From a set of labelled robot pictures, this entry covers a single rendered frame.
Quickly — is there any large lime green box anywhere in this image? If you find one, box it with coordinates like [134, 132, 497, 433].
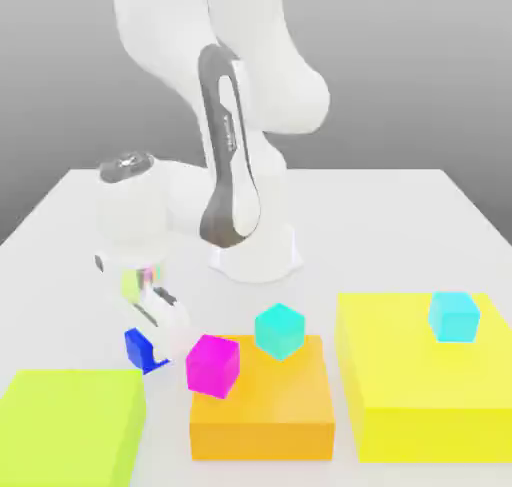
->
[0, 369, 146, 487]

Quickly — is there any large orange box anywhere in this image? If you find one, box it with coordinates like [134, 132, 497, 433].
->
[188, 334, 336, 463]

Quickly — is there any large yellow box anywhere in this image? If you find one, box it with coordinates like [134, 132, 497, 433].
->
[335, 292, 512, 465]

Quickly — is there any small light cyan cube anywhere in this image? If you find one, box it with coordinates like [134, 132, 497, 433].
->
[427, 291, 482, 344]

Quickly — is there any small magenta cube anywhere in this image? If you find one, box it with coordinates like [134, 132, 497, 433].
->
[184, 333, 242, 401]

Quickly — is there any small blue cube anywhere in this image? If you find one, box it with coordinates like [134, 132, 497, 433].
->
[123, 327, 172, 376]

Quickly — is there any small turquoise cube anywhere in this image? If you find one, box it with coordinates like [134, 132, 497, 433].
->
[254, 302, 306, 362]

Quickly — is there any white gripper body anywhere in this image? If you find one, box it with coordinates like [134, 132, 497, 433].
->
[126, 293, 195, 355]

